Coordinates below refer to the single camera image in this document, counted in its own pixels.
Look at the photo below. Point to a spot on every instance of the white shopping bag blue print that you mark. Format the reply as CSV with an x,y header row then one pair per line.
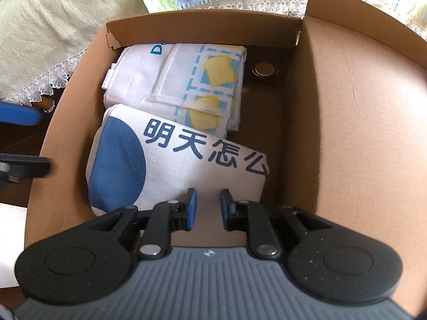
x,y
186,176

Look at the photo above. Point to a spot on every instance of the beige lace-trimmed cloth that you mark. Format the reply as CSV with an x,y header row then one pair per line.
x,y
250,5

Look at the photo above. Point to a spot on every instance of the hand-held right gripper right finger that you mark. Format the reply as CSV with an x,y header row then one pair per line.
x,y
226,211

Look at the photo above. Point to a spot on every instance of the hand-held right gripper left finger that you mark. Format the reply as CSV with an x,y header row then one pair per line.
x,y
191,210

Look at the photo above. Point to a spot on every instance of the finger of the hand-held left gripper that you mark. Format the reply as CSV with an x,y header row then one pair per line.
x,y
20,115
26,166

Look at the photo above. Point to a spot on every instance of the brown cardboard box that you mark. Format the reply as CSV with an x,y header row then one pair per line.
x,y
350,106

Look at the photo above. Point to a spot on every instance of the pale green lace-trimmed cloth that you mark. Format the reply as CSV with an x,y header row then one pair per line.
x,y
50,23

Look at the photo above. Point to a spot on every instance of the white sheet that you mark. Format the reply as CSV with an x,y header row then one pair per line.
x,y
11,246

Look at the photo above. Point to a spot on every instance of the white shopping bag yellow print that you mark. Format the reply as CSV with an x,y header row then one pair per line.
x,y
140,73

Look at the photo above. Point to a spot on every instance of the round metal disc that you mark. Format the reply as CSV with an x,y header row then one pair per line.
x,y
263,69

